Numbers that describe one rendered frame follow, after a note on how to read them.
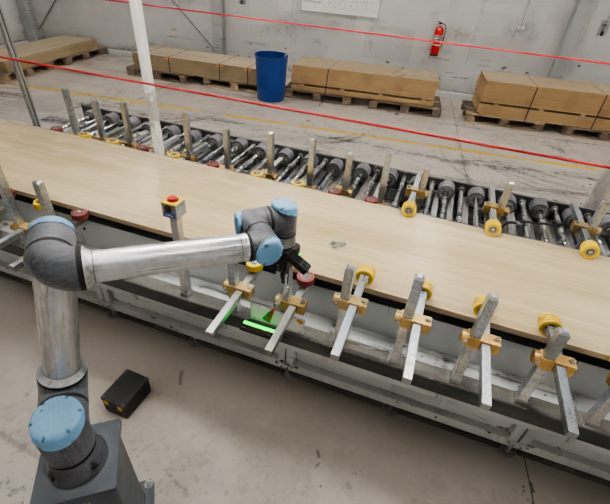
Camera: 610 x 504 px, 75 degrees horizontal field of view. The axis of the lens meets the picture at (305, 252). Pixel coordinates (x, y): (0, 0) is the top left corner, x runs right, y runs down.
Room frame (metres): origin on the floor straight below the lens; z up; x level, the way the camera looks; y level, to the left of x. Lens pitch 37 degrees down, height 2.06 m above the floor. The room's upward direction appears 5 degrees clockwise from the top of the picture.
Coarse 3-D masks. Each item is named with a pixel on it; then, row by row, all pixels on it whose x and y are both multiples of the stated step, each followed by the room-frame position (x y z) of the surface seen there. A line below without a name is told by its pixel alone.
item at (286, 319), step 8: (304, 288) 1.33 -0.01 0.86; (296, 296) 1.28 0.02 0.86; (288, 312) 1.18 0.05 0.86; (288, 320) 1.13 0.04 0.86; (280, 328) 1.09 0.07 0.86; (272, 336) 1.04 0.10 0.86; (280, 336) 1.05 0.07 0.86; (272, 344) 1.00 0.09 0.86; (264, 352) 0.98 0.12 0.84; (272, 352) 0.97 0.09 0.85
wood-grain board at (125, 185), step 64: (0, 128) 2.73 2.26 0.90; (64, 192) 1.92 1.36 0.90; (128, 192) 1.98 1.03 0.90; (192, 192) 2.04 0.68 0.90; (256, 192) 2.10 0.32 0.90; (320, 192) 2.16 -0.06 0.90; (320, 256) 1.52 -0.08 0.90; (384, 256) 1.57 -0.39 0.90; (448, 256) 1.61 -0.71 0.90; (512, 256) 1.65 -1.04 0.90; (576, 256) 1.70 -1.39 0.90; (512, 320) 1.20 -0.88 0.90; (576, 320) 1.23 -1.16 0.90
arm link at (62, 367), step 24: (48, 216) 0.90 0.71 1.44; (72, 240) 0.85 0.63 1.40; (48, 288) 0.79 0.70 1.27; (48, 312) 0.78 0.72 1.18; (72, 312) 0.82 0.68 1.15; (48, 336) 0.78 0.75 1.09; (72, 336) 0.81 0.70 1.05; (48, 360) 0.76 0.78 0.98; (72, 360) 0.79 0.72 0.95; (48, 384) 0.74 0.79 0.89; (72, 384) 0.76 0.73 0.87
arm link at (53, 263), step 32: (256, 224) 1.04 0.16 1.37; (32, 256) 0.74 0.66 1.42; (64, 256) 0.74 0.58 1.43; (96, 256) 0.78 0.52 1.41; (128, 256) 0.80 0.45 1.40; (160, 256) 0.83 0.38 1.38; (192, 256) 0.86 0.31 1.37; (224, 256) 0.90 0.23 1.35; (256, 256) 0.93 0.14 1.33; (64, 288) 0.71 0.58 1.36
